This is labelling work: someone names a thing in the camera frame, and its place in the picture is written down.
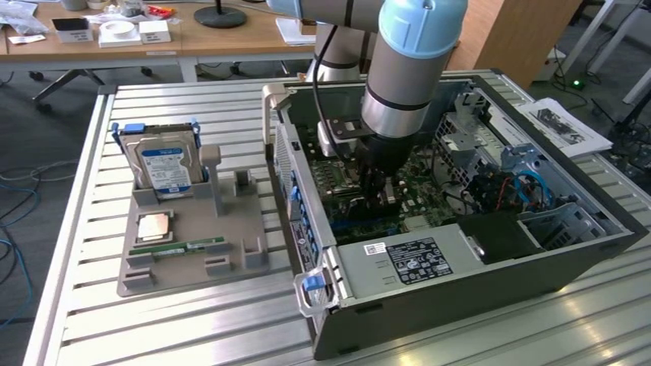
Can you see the printed paper documents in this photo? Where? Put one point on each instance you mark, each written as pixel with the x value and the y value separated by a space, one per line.
pixel 564 129

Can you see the flat white box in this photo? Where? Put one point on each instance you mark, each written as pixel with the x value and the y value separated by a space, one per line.
pixel 119 42

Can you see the grey plastic parts rack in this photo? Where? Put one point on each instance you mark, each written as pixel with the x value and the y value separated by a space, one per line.
pixel 203 228

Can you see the hard disk blue label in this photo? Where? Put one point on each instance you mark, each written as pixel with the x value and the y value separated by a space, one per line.
pixel 163 167

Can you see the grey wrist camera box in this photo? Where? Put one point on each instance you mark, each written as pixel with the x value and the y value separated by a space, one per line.
pixel 343 146

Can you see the plain white box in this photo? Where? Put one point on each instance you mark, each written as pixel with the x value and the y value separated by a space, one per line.
pixel 155 34

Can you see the white paper stack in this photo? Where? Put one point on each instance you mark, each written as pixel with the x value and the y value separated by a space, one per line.
pixel 292 36

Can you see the black fan shroud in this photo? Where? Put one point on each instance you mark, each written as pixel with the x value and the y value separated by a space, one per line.
pixel 498 236

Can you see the clear plastic bag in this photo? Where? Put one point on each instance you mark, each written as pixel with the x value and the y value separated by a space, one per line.
pixel 20 19

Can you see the grey cup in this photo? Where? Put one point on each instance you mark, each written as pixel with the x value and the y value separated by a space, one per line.
pixel 73 4

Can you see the white tape roll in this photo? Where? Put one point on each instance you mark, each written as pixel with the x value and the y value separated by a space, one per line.
pixel 109 27

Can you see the white box black lid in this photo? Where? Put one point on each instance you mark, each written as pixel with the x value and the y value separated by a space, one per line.
pixel 73 36

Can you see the metal disk bay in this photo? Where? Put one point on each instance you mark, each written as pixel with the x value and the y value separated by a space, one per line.
pixel 559 225

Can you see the green RAM stick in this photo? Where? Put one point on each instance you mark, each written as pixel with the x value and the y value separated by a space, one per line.
pixel 168 248

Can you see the black stand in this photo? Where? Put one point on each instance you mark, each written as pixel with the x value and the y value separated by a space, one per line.
pixel 630 129

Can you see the silver chipset heatsink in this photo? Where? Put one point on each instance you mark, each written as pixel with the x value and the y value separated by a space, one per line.
pixel 419 224

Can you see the office chair base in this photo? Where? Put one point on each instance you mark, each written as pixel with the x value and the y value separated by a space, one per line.
pixel 65 78

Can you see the white desk frame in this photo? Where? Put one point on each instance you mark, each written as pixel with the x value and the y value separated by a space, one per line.
pixel 583 38

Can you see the wooden cabinet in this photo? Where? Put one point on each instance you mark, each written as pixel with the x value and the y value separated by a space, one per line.
pixel 508 38

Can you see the copper-toned CPU chip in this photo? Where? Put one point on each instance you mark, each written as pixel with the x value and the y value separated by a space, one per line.
pixel 152 226

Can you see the empty RAM slot row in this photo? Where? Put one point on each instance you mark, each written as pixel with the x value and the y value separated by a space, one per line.
pixel 311 146

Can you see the green motherboard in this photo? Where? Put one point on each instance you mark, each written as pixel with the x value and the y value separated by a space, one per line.
pixel 432 206

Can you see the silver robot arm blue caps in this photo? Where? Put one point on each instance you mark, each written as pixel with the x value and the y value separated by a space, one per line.
pixel 407 76

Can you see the small white red card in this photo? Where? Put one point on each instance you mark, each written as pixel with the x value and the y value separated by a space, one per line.
pixel 25 39

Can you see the red small item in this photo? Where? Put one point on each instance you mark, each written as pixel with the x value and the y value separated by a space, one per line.
pixel 160 11

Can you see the power strip indicator light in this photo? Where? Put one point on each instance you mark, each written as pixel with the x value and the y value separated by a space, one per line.
pixel 578 84

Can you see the perforated metal drive cage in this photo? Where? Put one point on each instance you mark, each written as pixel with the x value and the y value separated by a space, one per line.
pixel 458 164

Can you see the white small box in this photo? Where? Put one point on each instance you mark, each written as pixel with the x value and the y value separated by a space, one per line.
pixel 550 68

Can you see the CPU socket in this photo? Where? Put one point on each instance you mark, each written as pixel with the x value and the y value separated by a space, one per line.
pixel 348 173

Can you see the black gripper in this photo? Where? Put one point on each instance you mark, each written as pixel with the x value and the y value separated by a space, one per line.
pixel 383 156

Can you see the wooden desk white legs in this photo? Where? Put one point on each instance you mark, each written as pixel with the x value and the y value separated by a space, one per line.
pixel 51 53

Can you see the black round lamp base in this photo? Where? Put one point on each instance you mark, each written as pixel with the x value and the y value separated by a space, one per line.
pixel 220 17

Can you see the grey power supply unit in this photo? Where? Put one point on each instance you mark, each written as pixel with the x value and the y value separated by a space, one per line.
pixel 366 274

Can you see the black open PC case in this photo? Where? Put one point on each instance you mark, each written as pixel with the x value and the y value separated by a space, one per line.
pixel 458 305

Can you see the white bowl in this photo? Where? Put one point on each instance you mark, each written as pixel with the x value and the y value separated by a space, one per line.
pixel 95 4

